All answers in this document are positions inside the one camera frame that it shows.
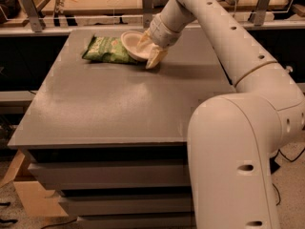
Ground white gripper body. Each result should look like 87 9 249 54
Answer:
149 14 180 48

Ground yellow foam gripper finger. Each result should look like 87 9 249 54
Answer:
146 46 168 69
136 30 153 52

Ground white paper bowl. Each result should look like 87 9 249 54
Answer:
121 31 150 62

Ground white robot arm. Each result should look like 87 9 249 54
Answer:
143 0 305 229

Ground green jalapeno chip bag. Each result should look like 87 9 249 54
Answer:
82 36 137 64

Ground grey drawer cabinet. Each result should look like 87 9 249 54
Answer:
10 28 232 229

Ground middle metal bracket post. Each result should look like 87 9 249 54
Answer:
142 0 153 28

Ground metal bracket post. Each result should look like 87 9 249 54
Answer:
21 0 45 32
142 0 153 28
250 0 271 26

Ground right metal bracket post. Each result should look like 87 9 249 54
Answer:
250 0 271 26

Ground left metal bracket post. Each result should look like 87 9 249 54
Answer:
21 0 45 32

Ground black power adapter with cable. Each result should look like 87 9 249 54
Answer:
270 147 305 206

